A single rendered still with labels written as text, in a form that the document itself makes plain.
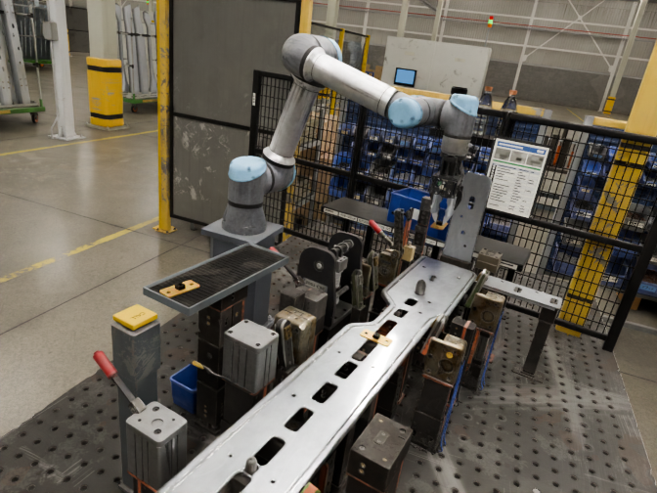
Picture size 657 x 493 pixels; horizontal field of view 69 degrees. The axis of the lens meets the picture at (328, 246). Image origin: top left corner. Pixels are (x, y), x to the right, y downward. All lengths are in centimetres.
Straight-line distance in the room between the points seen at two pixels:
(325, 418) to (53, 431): 76
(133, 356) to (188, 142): 330
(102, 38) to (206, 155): 504
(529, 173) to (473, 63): 614
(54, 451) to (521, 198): 180
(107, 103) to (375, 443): 830
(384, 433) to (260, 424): 24
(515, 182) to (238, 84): 240
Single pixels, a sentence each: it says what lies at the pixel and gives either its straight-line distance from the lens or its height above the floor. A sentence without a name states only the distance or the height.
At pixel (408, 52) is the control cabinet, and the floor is 179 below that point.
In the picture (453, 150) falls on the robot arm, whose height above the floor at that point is 148.
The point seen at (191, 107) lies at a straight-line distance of 415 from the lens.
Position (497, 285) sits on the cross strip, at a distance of 180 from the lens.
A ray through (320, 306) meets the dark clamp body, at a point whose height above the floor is 105.
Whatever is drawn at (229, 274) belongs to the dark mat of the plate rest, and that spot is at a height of 116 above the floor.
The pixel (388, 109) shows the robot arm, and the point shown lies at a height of 157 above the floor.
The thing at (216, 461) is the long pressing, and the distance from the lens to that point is 95.
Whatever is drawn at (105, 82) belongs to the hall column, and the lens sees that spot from 887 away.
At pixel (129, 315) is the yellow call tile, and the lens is 103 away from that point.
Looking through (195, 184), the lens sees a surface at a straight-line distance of 425.
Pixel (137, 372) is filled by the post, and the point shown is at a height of 105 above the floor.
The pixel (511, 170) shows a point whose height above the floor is 133.
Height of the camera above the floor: 169
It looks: 22 degrees down
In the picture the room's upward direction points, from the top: 8 degrees clockwise
